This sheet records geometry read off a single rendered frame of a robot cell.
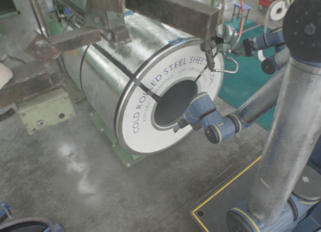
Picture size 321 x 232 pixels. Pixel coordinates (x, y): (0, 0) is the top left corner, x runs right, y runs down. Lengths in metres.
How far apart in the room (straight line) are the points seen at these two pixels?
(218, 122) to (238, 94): 2.33
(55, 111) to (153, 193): 1.60
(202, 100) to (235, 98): 2.21
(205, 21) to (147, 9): 0.17
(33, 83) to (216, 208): 1.57
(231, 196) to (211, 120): 1.01
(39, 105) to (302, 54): 0.80
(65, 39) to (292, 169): 0.85
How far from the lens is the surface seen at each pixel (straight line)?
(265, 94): 1.00
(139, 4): 0.64
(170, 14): 0.57
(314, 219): 1.44
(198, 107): 1.13
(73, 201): 2.42
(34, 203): 2.57
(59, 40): 0.84
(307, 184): 1.21
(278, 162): 0.76
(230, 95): 3.36
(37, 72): 0.84
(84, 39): 0.86
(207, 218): 1.87
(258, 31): 5.52
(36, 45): 0.82
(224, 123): 1.12
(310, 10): 0.54
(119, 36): 0.87
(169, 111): 2.21
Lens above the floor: 2.10
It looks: 45 degrees down
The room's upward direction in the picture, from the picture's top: straight up
